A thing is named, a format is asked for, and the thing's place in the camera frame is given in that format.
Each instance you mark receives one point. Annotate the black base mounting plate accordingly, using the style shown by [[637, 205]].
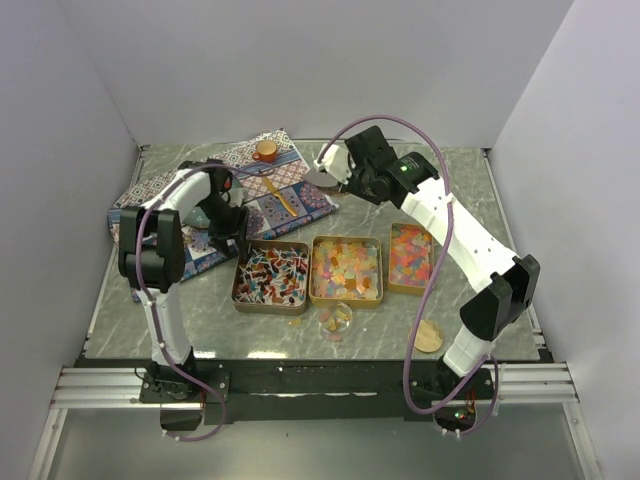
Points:
[[230, 391]]

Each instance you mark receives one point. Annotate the patterned placemat cloth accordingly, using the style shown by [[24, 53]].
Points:
[[268, 219]]

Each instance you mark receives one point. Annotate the orange cup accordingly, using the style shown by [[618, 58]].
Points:
[[265, 151]]

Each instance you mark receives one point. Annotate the teal ceramic plate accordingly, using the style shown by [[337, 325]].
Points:
[[197, 218]]

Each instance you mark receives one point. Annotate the gold tin with gummy candies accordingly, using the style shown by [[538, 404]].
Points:
[[411, 259]]

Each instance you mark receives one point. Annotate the metal candy scoop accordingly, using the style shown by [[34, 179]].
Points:
[[324, 182]]

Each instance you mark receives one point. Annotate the wooden jar lid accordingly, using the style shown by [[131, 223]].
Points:
[[429, 337]]

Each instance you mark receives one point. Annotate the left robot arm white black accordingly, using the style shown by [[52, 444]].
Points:
[[152, 258]]

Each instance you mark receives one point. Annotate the gold knife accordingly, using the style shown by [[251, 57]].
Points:
[[277, 194]]

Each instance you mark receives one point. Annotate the aluminium rail frame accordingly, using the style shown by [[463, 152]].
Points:
[[112, 388]]

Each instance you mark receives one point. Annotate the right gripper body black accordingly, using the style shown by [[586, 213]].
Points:
[[359, 185]]

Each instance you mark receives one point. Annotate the clear glass jar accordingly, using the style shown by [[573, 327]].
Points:
[[335, 321]]

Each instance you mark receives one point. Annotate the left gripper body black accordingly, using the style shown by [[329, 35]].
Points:
[[227, 222]]

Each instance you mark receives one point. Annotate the gold tin with popsicle candies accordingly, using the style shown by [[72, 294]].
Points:
[[346, 269]]

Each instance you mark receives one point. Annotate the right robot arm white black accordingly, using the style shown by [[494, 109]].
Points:
[[504, 282]]

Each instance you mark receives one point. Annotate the gold tin with lollipops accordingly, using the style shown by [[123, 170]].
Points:
[[272, 277]]

